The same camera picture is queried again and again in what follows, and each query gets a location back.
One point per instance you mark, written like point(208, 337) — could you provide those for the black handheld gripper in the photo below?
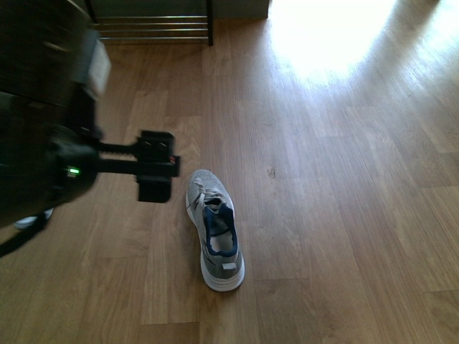
point(54, 68)

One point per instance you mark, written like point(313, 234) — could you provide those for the grey knit sneaker navy collar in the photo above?
point(212, 211)

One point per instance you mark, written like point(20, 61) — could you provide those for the black metal shoe rack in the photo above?
point(153, 22)

